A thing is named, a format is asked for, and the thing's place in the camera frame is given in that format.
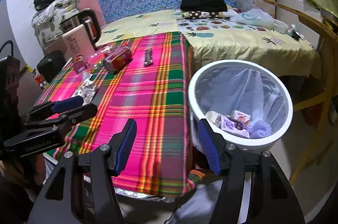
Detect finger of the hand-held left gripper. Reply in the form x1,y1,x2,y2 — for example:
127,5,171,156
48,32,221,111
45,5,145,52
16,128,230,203
24,102,99,131
26,96,84,117

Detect metal basin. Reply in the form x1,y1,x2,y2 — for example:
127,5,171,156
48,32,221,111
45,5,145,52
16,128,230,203
319,8,338,22

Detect yellow pineapple bedsheet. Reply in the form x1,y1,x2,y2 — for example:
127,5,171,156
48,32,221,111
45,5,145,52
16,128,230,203
94,9,323,82

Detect light grey trousers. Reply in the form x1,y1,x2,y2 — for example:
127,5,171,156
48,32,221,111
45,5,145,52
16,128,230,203
169,179,225,224

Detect pineapple print quilt pile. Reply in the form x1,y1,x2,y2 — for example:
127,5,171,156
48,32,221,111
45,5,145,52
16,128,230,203
31,0,83,51

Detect patterned wrapper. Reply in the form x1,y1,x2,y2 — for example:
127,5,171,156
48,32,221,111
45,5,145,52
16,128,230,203
71,78,99,101

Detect white foam net sleeve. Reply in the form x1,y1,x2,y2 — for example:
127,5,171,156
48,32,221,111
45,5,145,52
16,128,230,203
248,120,273,139

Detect small dark wrapper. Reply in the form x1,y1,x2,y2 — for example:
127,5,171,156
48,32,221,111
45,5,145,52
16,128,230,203
143,48,154,67

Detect wooden chair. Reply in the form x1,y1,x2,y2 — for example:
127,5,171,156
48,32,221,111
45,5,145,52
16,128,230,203
263,0,338,185

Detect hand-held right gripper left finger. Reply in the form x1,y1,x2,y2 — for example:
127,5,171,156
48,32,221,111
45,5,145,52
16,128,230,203
28,118,138,224

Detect black folded clothing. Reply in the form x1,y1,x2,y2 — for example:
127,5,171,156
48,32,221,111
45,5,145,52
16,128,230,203
180,0,228,13

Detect white bowl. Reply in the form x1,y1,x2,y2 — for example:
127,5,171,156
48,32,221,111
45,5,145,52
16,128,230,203
272,19,289,34

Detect cream paper packet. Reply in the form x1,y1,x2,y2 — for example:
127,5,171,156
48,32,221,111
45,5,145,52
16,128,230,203
205,110,222,125

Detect red drink can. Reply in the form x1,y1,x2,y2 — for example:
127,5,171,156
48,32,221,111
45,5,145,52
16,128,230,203
102,45,132,74

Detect small white printed carton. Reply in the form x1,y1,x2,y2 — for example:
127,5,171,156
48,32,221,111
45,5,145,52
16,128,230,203
230,110,251,125

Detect white plastic bag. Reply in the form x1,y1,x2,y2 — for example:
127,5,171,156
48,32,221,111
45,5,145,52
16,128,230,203
232,8,275,30

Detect person's left hand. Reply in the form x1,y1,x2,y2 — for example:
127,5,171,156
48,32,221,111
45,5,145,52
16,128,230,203
0,154,46,187

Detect white round waste bin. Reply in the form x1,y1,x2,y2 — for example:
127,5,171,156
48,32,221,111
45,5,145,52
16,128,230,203
188,59,294,154

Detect clear plastic bottle red label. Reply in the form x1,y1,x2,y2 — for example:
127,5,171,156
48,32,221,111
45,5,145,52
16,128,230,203
72,46,113,74

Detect purple drink carton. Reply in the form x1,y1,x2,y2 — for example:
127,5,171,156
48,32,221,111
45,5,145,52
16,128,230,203
220,114,251,138

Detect translucent bin liner bag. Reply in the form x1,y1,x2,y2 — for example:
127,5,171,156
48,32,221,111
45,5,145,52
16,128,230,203
195,65,288,140

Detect brown polka dot cloth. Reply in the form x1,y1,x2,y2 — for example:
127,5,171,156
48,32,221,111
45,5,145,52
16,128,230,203
181,9,230,19

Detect white fruit print cloth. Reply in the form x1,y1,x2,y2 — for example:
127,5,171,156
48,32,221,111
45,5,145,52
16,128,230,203
174,9,288,34

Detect steel electric kettle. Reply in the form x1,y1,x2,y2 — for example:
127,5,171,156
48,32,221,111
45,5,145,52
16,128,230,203
59,8,102,51

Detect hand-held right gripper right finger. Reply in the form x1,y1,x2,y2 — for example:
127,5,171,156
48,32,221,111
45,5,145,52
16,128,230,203
198,118,307,224

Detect pink green plaid tablecloth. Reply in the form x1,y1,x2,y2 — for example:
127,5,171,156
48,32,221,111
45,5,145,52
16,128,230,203
37,31,206,198

